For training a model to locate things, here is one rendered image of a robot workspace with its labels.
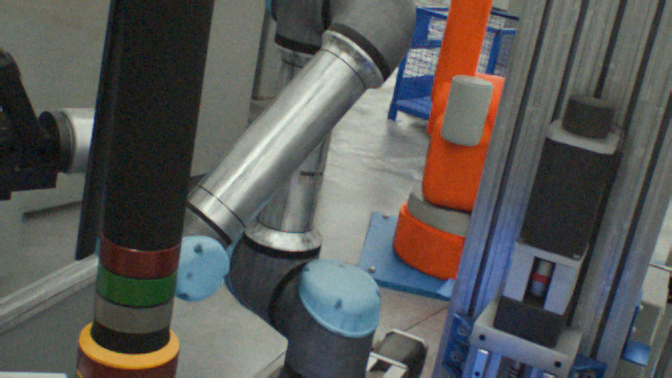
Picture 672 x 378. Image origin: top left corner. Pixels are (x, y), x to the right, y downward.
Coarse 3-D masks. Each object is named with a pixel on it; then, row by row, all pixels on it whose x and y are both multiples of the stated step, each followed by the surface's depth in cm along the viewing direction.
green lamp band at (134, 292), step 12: (108, 276) 36; (168, 276) 36; (108, 288) 36; (120, 288) 36; (132, 288) 36; (144, 288) 36; (156, 288) 36; (168, 288) 37; (120, 300) 36; (132, 300) 36; (144, 300) 36; (156, 300) 36
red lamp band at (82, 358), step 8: (80, 352) 37; (80, 360) 37; (88, 360) 37; (176, 360) 38; (80, 368) 37; (88, 368) 37; (96, 368) 37; (104, 368) 36; (112, 368) 36; (120, 368) 36; (144, 368) 37; (152, 368) 37; (160, 368) 37; (168, 368) 38; (176, 368) 39; (88, 376) 37; (96, 376) 37; (104, 376) 37; (112, 376) 36; (120, 376) 36; (128, 376) 36; (136, 376) 37; (144, 376) 37; (152, 376) 37; (160, 376) 37; (168, 376) 38
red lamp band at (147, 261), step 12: (108, 252) 36; (120, 252) 35; (132, 252) 35; (144, 252) 35; (156, 252) 35; (168, 252) 36; (180, 252) 37; (108, 264) 36; (120, 264) 35; (132, 264) 35; (144, 264) 35; (156, 264) 36; (168, 264) 36; (144, 276) 36; (156, 276) 36
